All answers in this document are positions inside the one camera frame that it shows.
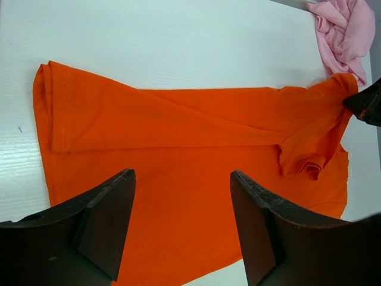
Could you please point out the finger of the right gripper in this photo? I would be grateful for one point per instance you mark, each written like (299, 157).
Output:
(365, 105)

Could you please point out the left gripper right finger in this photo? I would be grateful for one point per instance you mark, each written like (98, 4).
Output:
(283, 243)

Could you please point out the pink crumpled t-shirt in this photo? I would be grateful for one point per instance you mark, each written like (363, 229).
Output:
(345, 30)

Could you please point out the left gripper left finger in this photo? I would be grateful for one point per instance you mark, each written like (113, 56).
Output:
(77, 242)

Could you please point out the orange t-shirt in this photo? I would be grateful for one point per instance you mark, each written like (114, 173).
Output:
(183, 144)

